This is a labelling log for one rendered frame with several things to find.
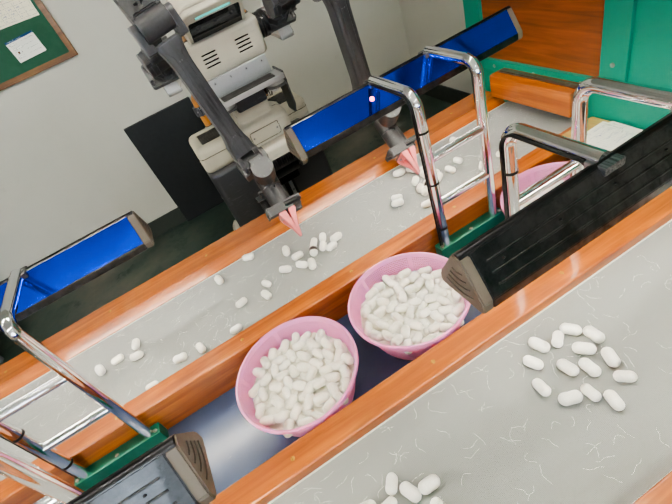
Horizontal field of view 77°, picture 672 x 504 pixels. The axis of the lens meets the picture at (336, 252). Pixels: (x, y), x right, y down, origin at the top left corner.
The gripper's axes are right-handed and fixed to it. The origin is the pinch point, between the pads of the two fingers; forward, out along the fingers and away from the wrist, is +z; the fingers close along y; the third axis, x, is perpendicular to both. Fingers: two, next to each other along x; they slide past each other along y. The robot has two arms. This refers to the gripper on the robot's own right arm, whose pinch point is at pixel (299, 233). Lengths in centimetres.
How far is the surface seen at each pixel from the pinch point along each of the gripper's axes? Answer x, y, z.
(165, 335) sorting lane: 6.8, -43.7, 4.2
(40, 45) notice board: 97, -54, -185
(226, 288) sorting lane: 9.3, -24.4, 1.0
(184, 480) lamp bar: -63, -30, 32
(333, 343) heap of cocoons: -14.3, -8.2, 29.0
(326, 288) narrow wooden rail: -8.7, -2.5, 17.2
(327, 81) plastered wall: 164, 95, -129
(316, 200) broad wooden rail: 15.0, 11.6, -10.1
